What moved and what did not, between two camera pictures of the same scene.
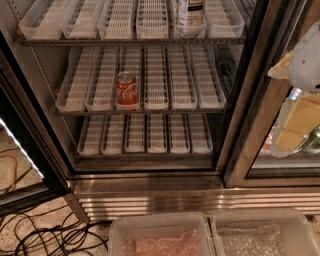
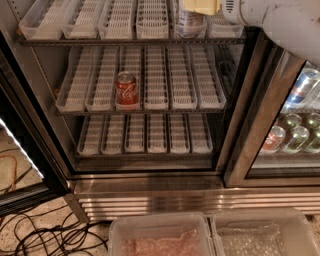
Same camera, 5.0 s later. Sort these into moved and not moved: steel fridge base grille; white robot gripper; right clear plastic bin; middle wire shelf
Moved: white robot gripper
Not moved: middle wire shelf; right clear plastic bin; steel fridge base grille
